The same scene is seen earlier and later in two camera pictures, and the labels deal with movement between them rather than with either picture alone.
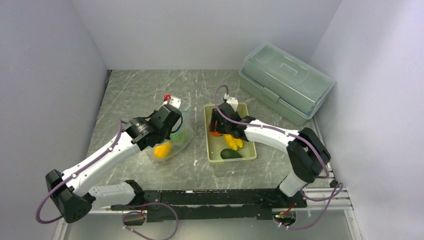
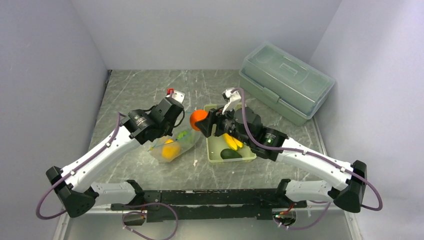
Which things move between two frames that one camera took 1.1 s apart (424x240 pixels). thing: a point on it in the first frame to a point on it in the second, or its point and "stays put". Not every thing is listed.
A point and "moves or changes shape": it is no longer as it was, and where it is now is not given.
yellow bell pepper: x=162 y=151 to x=170 y=149
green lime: x=179 y=137 moves or changes shape
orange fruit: x=215 y=133 moves or changes shape
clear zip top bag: x=179 y=140 moves or changes shape
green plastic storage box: x=284 y=82 stays put
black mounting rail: x=214 y=205 stays put
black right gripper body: x=220 y=127 stays put
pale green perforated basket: x=242 y=110 moves or changes shape
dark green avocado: x=229 y=153 stays put
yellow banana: x=232 y=142 stays put
